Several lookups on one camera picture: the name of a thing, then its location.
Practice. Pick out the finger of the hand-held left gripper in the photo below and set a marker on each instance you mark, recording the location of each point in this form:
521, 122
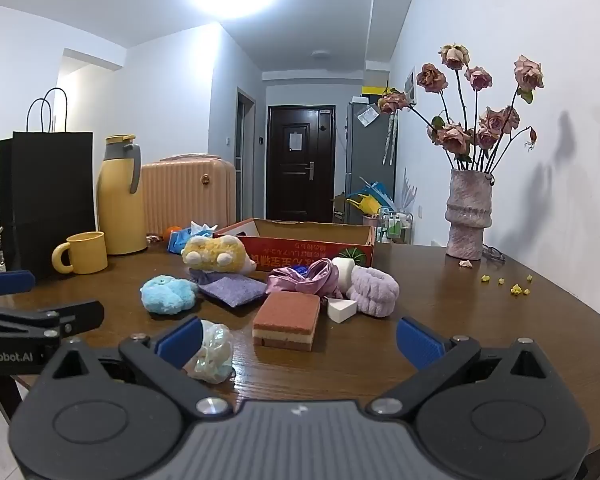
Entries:
7, 282
80, 315

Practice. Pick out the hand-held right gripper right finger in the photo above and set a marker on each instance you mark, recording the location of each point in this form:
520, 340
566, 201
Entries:
420, 342

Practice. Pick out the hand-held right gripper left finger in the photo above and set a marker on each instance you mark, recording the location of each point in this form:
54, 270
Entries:
180, 342

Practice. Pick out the clear plastic wrapper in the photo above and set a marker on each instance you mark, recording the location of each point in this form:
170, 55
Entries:
215, 355

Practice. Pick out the light blue plush toy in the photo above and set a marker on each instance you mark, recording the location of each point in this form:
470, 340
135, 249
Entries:
167, 295

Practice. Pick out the purple cloth cushion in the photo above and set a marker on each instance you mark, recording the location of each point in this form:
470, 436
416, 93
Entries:
230, 290

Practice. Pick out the yellow white plush toy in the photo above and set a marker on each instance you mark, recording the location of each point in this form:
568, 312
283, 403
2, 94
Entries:
212, 252

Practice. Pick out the brown layered sponge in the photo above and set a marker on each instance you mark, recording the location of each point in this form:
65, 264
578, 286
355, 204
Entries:
286, 317

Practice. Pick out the mauve satin scrunchie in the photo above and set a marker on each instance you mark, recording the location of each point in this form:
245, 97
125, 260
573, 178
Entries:
290, 282

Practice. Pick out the blue tissue pack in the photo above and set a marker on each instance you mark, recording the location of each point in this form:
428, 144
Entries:
307, 271

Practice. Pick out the red cardboard box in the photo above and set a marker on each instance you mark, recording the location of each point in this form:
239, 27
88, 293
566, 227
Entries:
300, 252

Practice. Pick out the yellow mug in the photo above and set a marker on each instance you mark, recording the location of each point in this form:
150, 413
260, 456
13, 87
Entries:
87, 252

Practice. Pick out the lilac fluffy headband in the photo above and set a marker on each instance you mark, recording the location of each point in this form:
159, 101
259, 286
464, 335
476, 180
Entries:
375, 292

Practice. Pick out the white triangular makeup sponge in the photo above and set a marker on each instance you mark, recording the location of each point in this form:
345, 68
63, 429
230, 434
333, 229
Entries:
342, 311

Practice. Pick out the black paper bag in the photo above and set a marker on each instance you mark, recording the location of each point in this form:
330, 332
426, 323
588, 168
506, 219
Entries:
50, 200

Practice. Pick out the blue plastic tissue bag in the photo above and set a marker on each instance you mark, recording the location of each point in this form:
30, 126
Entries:
180, 240

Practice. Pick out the white round sponge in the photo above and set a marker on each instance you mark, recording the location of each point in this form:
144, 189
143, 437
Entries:
342, 270

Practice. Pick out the striped fabric item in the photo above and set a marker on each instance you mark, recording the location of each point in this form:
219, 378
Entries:
154, 237

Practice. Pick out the orange fruit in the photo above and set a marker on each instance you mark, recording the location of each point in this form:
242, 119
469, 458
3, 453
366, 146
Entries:
170, 232

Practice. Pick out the eyeglasses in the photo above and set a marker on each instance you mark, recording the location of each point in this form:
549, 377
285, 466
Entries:
495, 254

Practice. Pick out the yellow thermos jug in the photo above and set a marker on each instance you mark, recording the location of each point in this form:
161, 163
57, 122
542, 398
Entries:
120, 205

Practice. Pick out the white trolley rack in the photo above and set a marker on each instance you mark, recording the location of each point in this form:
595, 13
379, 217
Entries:
395, 227

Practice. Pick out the pink bucket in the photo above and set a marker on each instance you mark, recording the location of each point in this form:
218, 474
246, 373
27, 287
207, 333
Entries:
370, 221

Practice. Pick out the pink textured vase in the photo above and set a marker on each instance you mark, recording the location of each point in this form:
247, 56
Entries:
467, 215

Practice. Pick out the pink ribbed suitcase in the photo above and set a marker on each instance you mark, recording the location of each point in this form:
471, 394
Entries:
185, 195

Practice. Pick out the blue and yellow bags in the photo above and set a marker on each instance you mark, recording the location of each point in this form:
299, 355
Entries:
372, 197

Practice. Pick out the brown cardboard carton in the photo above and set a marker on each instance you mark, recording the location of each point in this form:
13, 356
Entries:
339, 207

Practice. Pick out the grey refrigerator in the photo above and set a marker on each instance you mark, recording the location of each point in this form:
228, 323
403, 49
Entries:
367, 160

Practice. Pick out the grey side doorway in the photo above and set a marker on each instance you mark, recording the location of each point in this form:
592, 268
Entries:
245, 160

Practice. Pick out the dark brown entrance door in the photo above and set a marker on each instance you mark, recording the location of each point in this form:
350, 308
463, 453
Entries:
300, 185

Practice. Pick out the hanging folded umbrella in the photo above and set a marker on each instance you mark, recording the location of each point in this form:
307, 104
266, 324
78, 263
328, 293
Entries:
390, 140

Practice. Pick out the dried pink roses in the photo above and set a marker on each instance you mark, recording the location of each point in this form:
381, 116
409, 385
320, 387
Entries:
452, 137

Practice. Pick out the white paper notice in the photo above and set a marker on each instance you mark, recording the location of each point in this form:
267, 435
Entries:
295, 141

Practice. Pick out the clear zip bag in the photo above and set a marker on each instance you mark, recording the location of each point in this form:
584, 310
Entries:
367, 116

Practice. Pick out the yellow black box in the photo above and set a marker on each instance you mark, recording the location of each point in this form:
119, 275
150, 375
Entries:
375, 90

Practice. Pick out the round ceiling lamp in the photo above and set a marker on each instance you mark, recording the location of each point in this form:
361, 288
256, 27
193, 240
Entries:
321, 54

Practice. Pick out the purple wall decoration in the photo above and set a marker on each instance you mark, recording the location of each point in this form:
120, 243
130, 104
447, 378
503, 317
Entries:
408, 192

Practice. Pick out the wall picture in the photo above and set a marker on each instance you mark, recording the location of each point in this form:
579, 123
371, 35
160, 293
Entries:
410, 87

